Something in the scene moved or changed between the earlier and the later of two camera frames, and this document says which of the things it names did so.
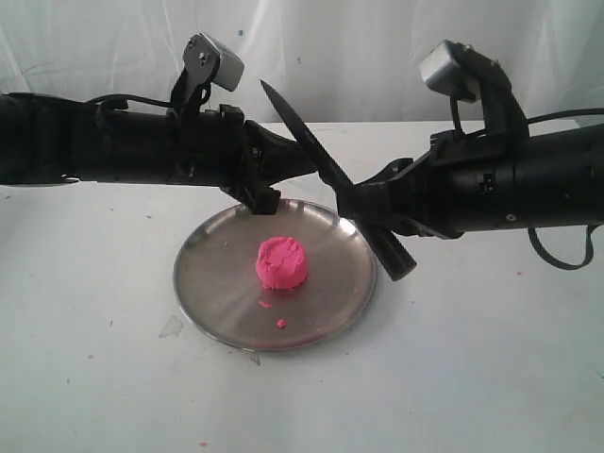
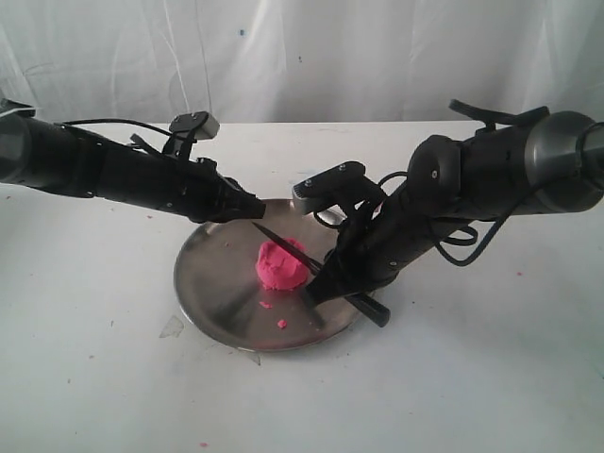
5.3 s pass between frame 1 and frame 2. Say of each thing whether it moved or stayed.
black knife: moved
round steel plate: stayed
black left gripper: moved
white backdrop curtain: stayed
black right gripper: moved
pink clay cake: stayed
